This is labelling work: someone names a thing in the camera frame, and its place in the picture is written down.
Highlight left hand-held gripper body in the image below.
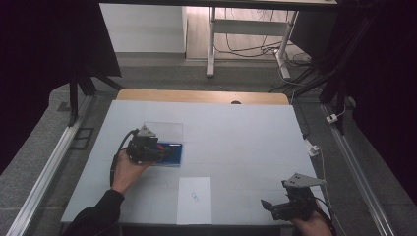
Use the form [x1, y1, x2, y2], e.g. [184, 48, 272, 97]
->
[126, 124, 165, 165]

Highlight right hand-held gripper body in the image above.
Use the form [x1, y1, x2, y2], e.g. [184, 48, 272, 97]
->
[271, 172, 328, 222]

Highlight blue case with clear lid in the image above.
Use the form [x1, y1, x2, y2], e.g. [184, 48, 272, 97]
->
[144, 121, 184, 168]

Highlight white paper sheet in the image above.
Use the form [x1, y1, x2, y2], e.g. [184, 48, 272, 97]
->
[176, 177, 213, 226]

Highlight person's left hand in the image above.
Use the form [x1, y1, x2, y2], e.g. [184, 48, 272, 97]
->
[111, 148, 155, 195]

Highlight person's right hand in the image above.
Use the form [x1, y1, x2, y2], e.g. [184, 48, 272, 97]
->
[289, 209, 333, 236]

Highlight wooden table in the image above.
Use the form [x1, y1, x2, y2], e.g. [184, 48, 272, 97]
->
[116, 88, 290, 106]

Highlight white table cover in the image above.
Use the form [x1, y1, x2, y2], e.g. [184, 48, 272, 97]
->
[61, 99, 328, 227]

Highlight black metal stand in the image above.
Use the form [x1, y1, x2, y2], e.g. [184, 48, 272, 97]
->
[294, 0, 387, 136]
[67, 63, 125, 128]

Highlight white cabinet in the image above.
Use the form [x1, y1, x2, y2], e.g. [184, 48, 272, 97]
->
[98, 3, 188, 54]

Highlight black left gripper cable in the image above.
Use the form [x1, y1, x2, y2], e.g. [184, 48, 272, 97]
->
[109, 128, 140, 189]

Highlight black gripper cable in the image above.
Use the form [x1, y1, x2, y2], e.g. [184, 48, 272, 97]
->
[313, 195, 338, 236]
[109, 128, 140, 189]

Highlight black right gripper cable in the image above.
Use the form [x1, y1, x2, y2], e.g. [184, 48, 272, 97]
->
[313, 195, 338, 236]

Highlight white plug with cable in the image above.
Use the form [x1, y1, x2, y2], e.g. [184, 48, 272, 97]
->
[304, 139, 332, 205]

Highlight black floor frame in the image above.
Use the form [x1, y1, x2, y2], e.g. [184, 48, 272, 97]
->
[69, 127, 95, 151]

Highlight aluminium rail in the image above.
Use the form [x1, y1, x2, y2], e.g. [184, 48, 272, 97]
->
[320, 103, 397, 236]
[6, 96, 93, 236]

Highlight black floor cables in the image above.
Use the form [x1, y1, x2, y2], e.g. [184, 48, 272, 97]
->
[213, 8, 314, 68]

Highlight white desk frame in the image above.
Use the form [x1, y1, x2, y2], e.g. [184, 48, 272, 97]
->
[206, 6, 300, 80]

